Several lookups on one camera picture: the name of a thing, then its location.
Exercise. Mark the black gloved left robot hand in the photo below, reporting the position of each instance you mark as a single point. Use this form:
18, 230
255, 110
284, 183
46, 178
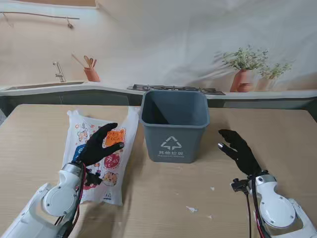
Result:
96, 146

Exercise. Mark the grey plastic waste bin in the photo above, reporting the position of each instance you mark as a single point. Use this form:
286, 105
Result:
173, 146

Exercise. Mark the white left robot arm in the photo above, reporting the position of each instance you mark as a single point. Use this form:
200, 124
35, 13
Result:
59, 196

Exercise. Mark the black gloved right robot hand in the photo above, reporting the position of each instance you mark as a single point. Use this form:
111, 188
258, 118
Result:
244, 156

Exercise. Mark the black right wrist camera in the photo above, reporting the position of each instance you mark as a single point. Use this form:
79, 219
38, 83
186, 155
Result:
239, 185

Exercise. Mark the printed white plastic garbage bag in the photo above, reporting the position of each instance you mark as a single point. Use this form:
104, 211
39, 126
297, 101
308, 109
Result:
74, 129

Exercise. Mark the large white paper scrap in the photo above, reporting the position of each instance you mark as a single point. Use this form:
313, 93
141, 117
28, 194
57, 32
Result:
192, 209

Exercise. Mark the printed kitchen backdrop cloth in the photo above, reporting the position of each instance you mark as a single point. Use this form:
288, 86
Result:
158, 37

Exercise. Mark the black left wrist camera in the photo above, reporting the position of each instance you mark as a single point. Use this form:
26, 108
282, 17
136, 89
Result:
92, 179

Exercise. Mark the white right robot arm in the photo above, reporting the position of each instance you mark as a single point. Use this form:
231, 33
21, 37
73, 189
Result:
275, 210

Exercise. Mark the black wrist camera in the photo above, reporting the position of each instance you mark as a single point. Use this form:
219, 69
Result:
239, 185
92, 179

